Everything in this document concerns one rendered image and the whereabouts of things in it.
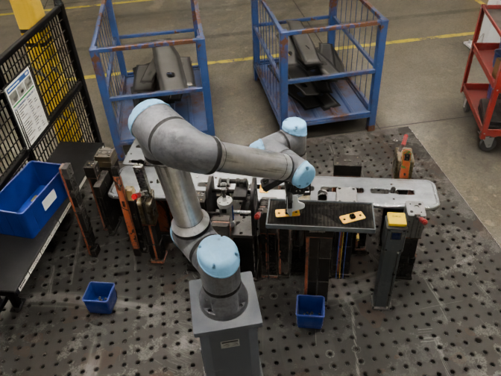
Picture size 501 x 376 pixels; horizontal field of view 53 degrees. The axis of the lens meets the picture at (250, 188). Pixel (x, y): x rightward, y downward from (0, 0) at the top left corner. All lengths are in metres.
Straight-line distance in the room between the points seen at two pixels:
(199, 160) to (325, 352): 1.04
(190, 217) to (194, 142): 0.34
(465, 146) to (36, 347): 3.38
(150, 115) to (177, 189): 0.23
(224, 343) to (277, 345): 0.40
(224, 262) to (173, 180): 0.27
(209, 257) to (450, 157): 3.01
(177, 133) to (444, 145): 3.34
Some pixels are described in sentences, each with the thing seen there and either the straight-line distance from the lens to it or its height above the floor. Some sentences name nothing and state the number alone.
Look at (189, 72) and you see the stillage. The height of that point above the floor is 0.45.
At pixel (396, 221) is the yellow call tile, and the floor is 1.16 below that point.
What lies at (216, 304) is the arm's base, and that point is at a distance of 1.51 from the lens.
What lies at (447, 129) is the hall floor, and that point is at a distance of 4.51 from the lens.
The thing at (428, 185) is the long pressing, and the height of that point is 1.00.
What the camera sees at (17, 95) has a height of 1.38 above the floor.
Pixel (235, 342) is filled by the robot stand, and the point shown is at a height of 1.01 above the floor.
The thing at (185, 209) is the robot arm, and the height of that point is 1.43.
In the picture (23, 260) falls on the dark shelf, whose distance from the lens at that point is 2.02.
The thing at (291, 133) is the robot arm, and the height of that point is 1.52.
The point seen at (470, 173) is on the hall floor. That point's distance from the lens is 4.06.
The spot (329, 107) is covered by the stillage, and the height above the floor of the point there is 0.17.
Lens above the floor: 2.35
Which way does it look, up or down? 39 degrees down
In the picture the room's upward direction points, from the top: 3 degrees counter-clockwise
